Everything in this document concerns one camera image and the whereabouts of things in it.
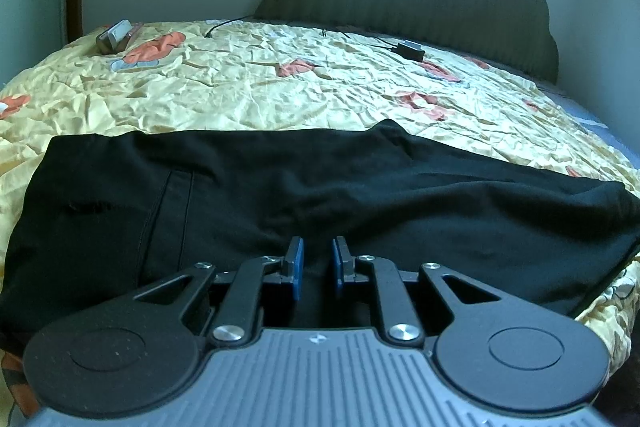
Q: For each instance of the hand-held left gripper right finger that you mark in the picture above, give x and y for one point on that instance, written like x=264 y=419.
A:
x=339 y=268

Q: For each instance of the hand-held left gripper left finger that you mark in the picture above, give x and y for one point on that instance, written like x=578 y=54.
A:
x=297 y=268

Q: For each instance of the black pants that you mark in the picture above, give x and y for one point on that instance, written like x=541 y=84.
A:
x=350 y=187

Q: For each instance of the yellow printed blanket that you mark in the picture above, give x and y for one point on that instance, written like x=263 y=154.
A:
x=280 y=102

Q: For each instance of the black power adapter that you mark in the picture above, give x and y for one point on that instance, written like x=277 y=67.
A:
x=411 y=49

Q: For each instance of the small grey box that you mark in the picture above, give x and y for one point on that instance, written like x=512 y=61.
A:
x=114 y=38

